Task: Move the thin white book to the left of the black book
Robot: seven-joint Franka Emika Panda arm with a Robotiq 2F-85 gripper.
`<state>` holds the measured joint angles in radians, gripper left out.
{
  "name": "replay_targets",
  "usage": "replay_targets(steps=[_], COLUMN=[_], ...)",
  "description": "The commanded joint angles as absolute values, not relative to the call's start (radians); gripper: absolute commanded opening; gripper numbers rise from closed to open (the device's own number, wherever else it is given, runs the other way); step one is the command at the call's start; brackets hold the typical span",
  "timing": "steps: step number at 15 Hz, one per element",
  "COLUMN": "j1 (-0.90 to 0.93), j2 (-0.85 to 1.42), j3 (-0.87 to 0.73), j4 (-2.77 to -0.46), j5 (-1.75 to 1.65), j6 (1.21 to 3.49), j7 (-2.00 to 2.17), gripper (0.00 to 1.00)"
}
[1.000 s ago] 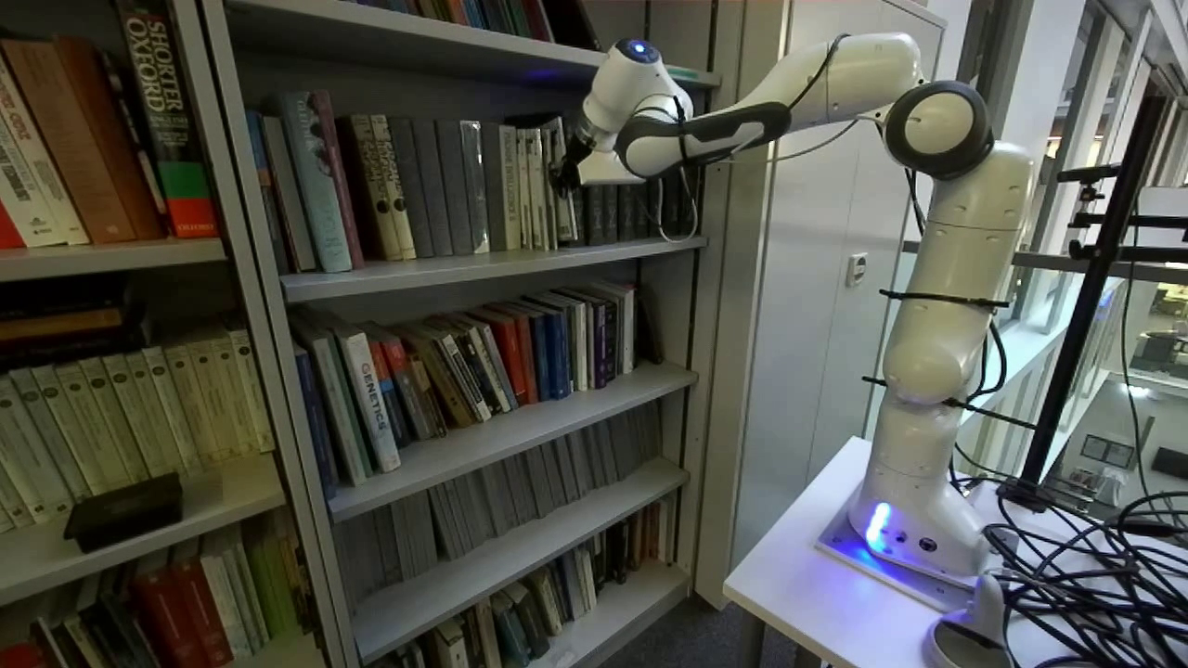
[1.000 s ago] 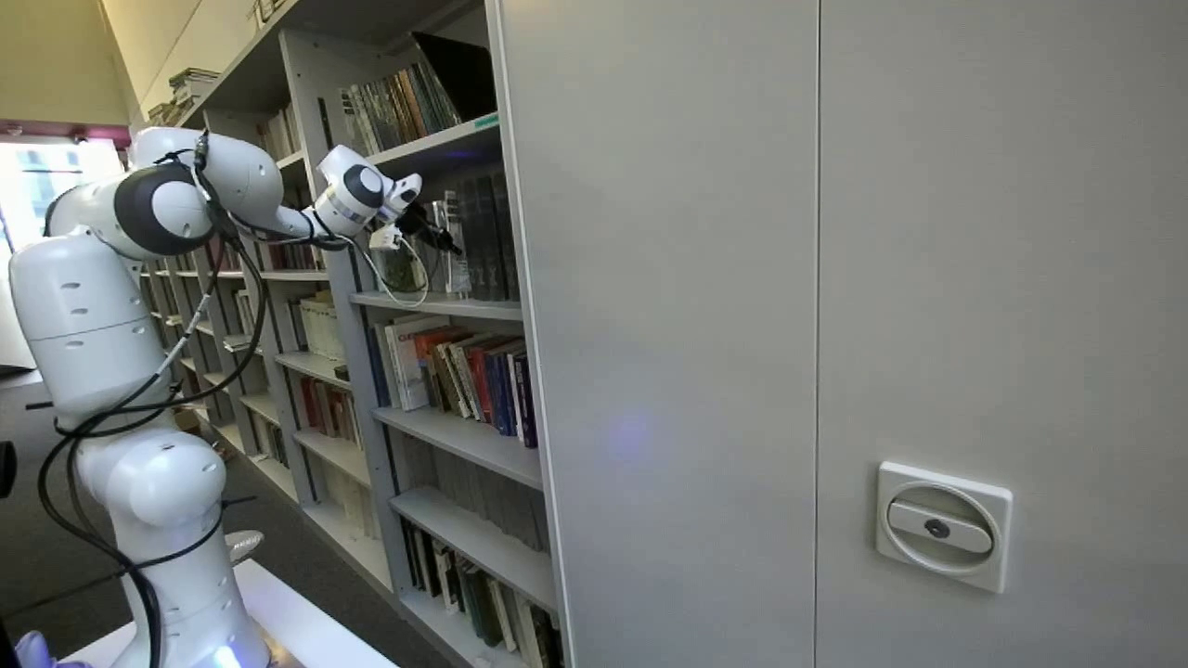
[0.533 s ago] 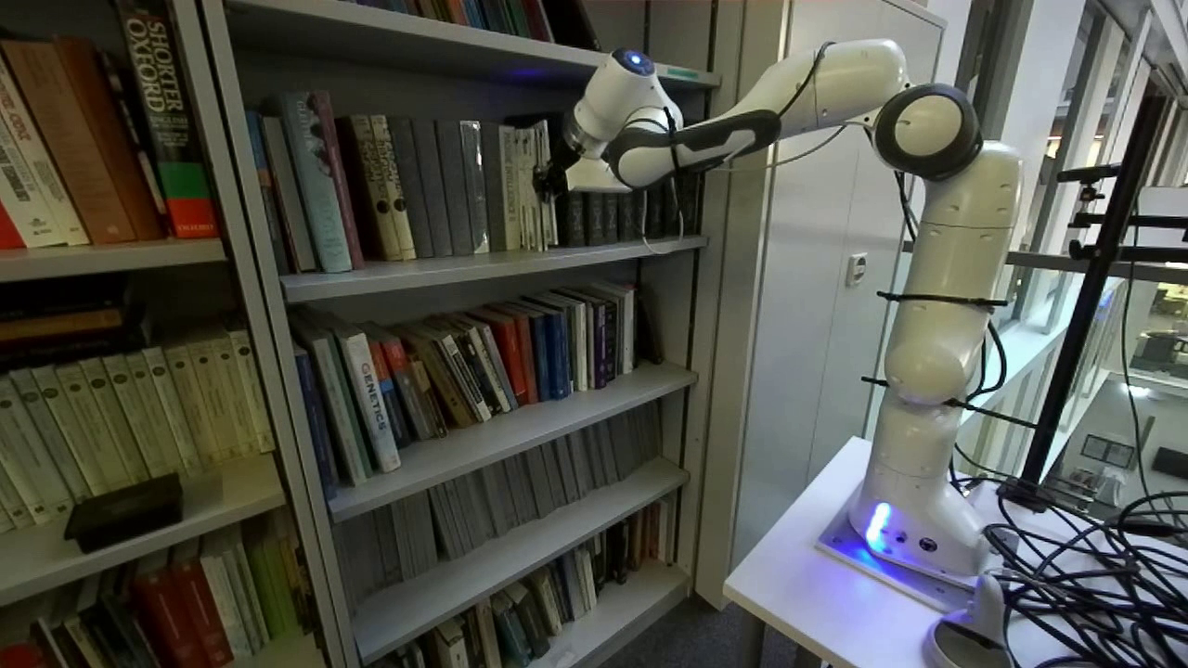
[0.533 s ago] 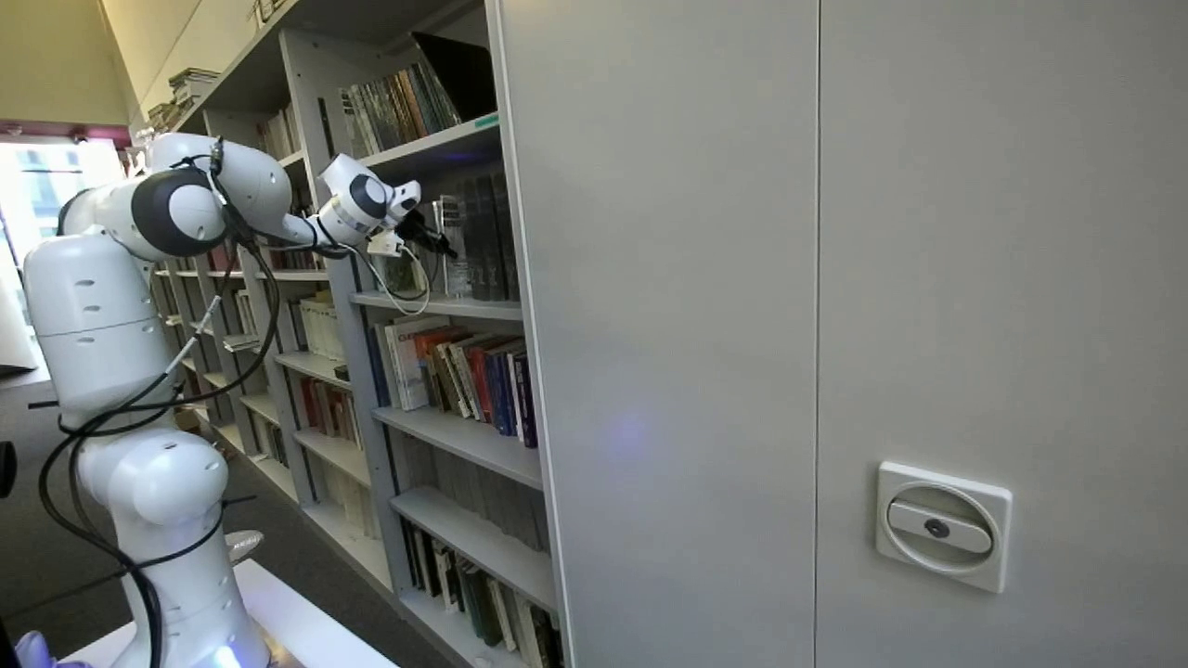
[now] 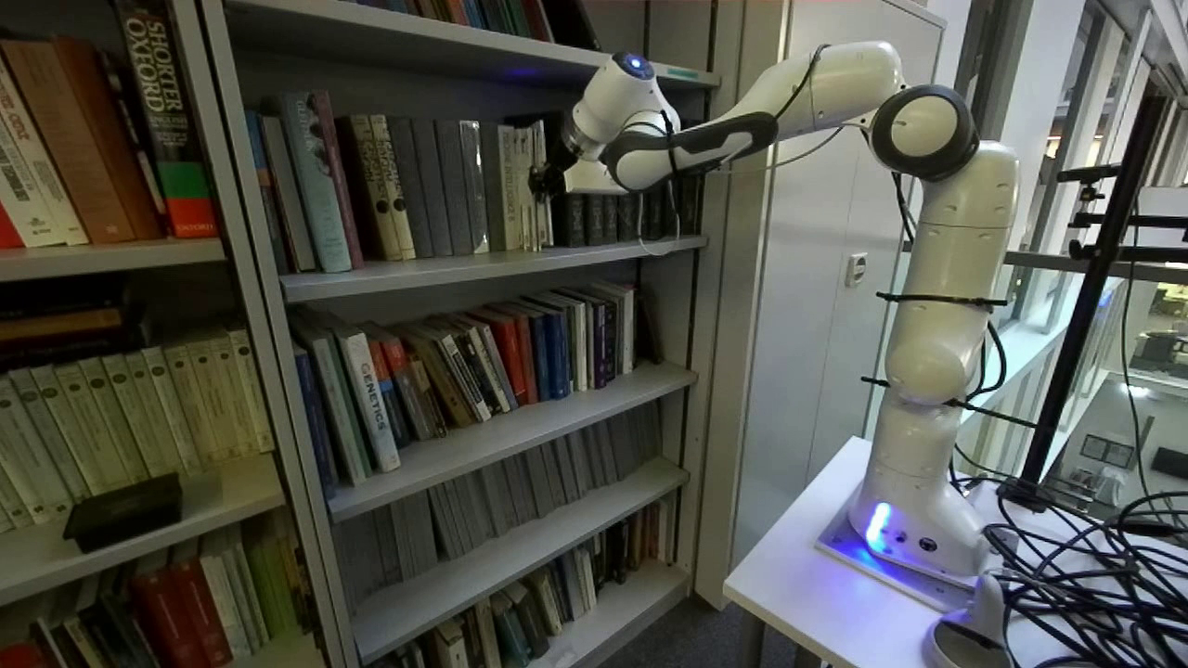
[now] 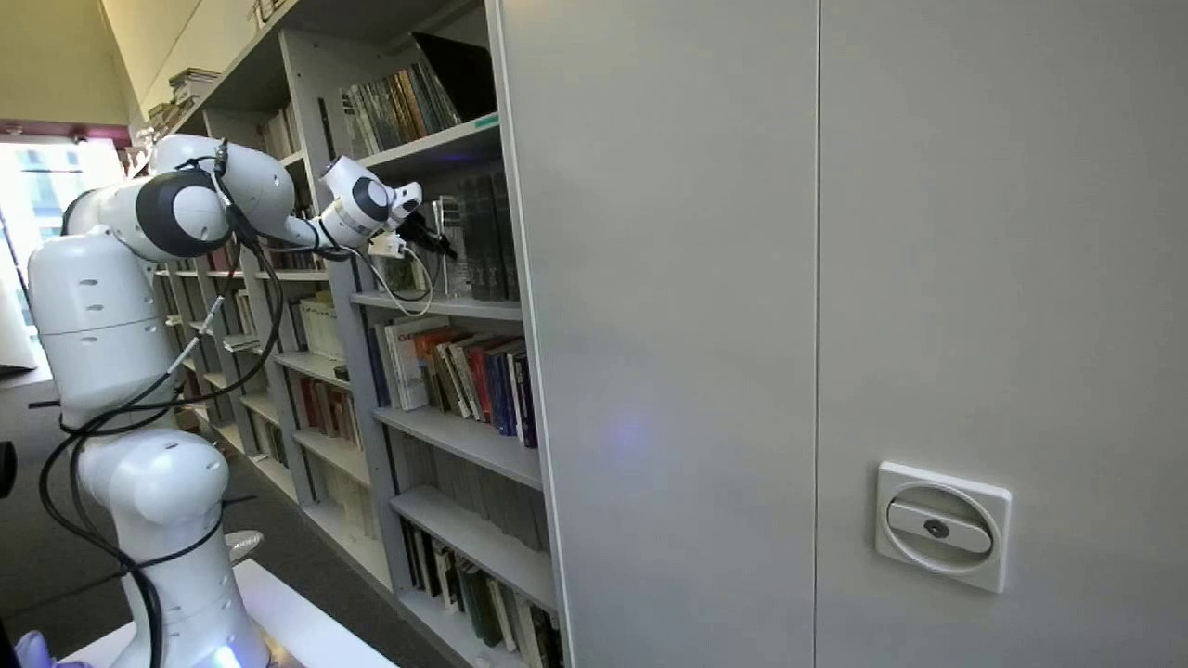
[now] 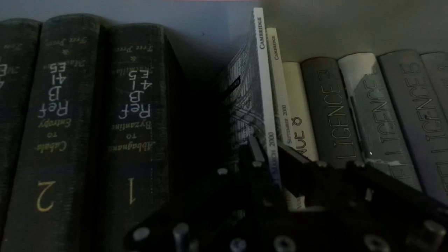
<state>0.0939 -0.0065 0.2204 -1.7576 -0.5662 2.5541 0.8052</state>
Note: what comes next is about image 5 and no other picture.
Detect blue paperback book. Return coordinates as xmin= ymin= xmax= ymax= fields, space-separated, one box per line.
xmin=547 ymin=301 xmax=577 ymax=402
xmin=527 ymin=301 xmax=559 ymax=403

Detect white tall book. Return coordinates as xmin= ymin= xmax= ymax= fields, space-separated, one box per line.
xmin=197 ymin=531 xmax=267 ymax=660

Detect white cabinet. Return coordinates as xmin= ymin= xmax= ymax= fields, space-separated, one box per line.
xmin=735 ymin=0 xmax=951 ymax=562

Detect pale teal book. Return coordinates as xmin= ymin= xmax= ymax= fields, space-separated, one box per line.
xmin=274 ymin=90 xmax=355 ymax=277

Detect slate blue slim book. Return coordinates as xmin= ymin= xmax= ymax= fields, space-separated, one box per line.
xmin=258 ymin=113 xmax=324 ymax=277

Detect white robot table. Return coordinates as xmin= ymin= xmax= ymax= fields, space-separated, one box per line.
xmin=720 ymin=436 xmax=1188 ymax=668

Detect white paperback book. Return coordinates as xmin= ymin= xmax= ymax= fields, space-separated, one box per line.
xmin=559 ymin=541 xmax=602 ymax=622

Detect large brown book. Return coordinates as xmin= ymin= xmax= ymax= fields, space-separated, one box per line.
xmin=0 ymin=32 xmax=168 ymax=249

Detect black cable bundle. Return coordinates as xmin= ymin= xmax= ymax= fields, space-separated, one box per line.
xmin=951 ymin=488 xmax=1188 ymax=668

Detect white book with lettering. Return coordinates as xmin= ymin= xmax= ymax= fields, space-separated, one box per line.
xmin=333 ymin=326 xmax=410 ymax=479

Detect small black box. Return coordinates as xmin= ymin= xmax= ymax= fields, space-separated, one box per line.
xmin=60 ymin=470 xmax=191 ymax=558

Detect grey journal volumes row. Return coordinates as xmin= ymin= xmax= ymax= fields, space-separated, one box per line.
xmin=331 ymin=403 xmax=682 ymax=588

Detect tan paperback books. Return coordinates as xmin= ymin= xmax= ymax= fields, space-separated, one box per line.
xmin=614 ymin=496 xmax=678 ymax=575

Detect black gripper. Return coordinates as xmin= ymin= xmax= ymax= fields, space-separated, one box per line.
xmin=532 ymin=121 xmax=594 ymax=196

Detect dark blue book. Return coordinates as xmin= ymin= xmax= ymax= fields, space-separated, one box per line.
xmin=288 ymin=344 xmax=347 ymax=493

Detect dark purple book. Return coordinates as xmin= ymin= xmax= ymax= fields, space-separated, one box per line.
xmin=588 ymin=290 xmax=623 ymax=391

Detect white black striped book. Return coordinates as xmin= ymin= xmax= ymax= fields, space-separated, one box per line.
xmin=426 ymin=323 xmax=498 ymax=426

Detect white and red book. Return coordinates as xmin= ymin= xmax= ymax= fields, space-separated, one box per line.
xmin=0 ymin=53 xmax=93 ymax=256

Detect dark green book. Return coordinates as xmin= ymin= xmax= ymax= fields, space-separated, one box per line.
xmin=491 ymin=580 xmax=558 ymax=660

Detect green tall book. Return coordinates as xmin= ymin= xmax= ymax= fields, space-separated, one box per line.
xmin=236 ymin=515 xmax=307 ymax=641

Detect black white patterned book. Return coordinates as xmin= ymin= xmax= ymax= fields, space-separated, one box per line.
xmin=109 ymin=0 xmax=199 ymax=172

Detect white grey book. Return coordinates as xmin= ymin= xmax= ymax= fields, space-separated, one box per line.
xmin=559 ymin=293 xmax=602 ymax=396

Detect pale grey-green Intelligence volume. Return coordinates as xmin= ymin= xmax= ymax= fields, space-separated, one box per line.
xmin=457 ymin=116 xmax=498 ymax=260

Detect olive brown book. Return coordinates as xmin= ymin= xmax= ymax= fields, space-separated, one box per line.
xmin=400 ymin=329 xmax=468 ymax=436

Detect grey Intelligence volume 3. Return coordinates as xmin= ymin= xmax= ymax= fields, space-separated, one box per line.
xmin=386 ymin=116 xmax=447 ymax=262

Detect dark red slim book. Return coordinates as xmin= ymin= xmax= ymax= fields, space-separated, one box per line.
xmin=364 ymin=333 xmax=422 ymax=454

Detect black metal stand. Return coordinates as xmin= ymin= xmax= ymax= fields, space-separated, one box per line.
xmin=999 ymin=69 xmax=1188 ymax=511

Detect cream book with black dot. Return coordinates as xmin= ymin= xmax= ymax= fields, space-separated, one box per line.
xmin=350 ymin=113 xmax=405 ymax=266
xmin=369 ymin=113 xmax=420 ymax=266

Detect red hardcover book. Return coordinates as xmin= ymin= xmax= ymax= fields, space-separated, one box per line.
xmin=165 ymin=549 xmax=236 ymax=668
xmin=126 ymin=562 xmax=208 ymax=668

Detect white slim book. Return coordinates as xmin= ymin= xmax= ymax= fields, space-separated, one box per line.
xmin=606 ymin=281 xmax=642 ymax=381

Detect white wrist camera block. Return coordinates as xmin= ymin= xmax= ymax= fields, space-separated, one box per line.
xmin=559 ymin=156 xmax=632 ymax=199

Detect white box with buttons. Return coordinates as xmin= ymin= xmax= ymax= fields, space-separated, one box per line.
xmin=1058 ymin=411 xmax=1163 ymax=496

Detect pale grey-green book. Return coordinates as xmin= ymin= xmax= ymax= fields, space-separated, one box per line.
xmin=306 ymin=326 xmax=378 ymax=491

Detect pale Intelligence volume 8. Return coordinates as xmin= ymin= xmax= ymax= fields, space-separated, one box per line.
xmin=495 ymin=121 xmax=532 ymax=256

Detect dark hardcover book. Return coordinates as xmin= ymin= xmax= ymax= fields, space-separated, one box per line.
xmin=29 ymin=589 xmax=161 ymax=668

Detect brick red paperback book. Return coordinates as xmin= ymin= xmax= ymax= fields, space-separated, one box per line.
xmin=505 ymin=309 xmax=542 ymax=410

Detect dark brown flat book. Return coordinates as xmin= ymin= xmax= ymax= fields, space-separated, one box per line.
xmin=0 ymin=301 xmax=133 ymax=350

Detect cream series volume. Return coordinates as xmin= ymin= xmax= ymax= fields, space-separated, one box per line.
xmin=0 ymin=366 xmax=74 ymax=531
xmin=103 ymin=350 xmax=184 ymax=479
xmin=222 ymin=326 xmax=279 ymax=458
xmin=17 ymin=363 xmax=109 ymax=504
xmin=193 ymin=329 xmax=259 ymax=462
xmin=133 ymin=344 xmax=208 ymax=474
xmin=165 ymin=339 xmax=236 ymax=463
xmin=47 ymin=359 xmax=133 ymax=496
xmin=74 ymin=354 xmax=161 ymax=488

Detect grey metal bookcase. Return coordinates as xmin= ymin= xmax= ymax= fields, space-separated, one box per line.
xmin=197 ymin=0 xmax=725 ymax=668
xmin=0 ymin=0 xmax=300 ymax=668

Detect grey Intelligence volume 4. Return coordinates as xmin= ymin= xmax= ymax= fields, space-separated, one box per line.
xmin=410 ymin=116 xmax=464 ymax=260

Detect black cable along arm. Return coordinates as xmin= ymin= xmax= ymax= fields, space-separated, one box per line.
xmin=602 ymin=40 xmax=1012 ymax=431

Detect green blue book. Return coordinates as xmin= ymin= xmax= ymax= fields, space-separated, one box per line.
xmin=475 ymin=0 xmax=537 ymax=39

